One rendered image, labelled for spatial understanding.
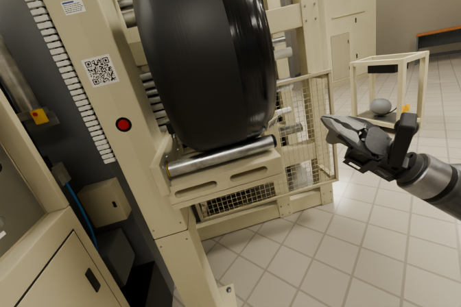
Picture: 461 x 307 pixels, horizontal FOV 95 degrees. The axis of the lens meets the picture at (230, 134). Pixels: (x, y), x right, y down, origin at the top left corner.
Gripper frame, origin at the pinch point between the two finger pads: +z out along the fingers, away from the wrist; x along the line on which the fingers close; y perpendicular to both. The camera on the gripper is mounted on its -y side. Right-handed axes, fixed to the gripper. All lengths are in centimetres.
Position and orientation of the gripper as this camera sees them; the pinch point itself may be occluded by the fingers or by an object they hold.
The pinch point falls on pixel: (328, 118)
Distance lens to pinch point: 53.6
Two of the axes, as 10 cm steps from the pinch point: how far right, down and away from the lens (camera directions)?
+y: -1.0, 5.3, 8.5
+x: 5.5, -6.8, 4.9
